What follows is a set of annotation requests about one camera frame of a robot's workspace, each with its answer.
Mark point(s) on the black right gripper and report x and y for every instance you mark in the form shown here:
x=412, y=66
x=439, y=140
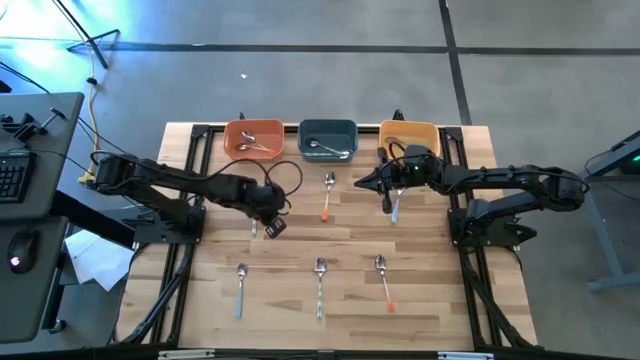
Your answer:
x=415, y=175

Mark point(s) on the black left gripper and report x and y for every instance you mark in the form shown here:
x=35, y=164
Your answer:
x=267, y=200

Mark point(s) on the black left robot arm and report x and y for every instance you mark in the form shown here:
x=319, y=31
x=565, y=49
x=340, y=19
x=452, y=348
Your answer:
x=175, y=175

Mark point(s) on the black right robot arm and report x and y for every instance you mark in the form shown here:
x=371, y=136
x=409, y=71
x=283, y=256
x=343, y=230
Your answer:
x=500, y=176

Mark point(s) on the yellow plastic bin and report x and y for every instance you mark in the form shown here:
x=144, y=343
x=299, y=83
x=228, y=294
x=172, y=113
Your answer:
x=415, y=131

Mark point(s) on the dark teal plastic bin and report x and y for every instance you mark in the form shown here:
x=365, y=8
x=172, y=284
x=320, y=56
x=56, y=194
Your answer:
x=327, y=130

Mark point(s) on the orange plastic bin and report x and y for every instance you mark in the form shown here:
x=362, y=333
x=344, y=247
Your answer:
x=265, y=127

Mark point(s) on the white paper sheets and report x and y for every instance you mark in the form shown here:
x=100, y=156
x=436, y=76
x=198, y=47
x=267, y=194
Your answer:
x=100, y=265

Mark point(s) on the grey desk top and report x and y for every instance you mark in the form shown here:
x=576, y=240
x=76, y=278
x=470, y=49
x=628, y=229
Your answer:
x=45, y=200
x=30, y=310

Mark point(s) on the grey metal table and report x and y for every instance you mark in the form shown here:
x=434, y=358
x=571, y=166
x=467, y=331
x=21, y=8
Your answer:
x=604, y=235

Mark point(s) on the black tripod stand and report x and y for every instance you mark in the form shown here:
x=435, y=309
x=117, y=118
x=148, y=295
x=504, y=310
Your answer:
x=88, y=38

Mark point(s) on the black computer mouse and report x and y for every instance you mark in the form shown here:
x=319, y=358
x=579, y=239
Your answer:
x=22, y=247

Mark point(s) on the black keyboard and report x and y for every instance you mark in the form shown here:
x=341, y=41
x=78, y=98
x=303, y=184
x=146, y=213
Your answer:
x=15, y=177

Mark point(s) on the black desk clamp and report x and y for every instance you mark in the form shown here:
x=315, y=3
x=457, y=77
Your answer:
x=22, y=131

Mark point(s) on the black device with green light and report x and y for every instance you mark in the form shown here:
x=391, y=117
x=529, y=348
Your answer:
x=632, y=167

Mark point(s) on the black aluminium table frame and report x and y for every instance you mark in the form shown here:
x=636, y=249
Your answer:
x=199, y=131

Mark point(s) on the silver metal bracket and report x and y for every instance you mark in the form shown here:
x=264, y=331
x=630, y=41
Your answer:
x=465, y=356
x=185, y=354

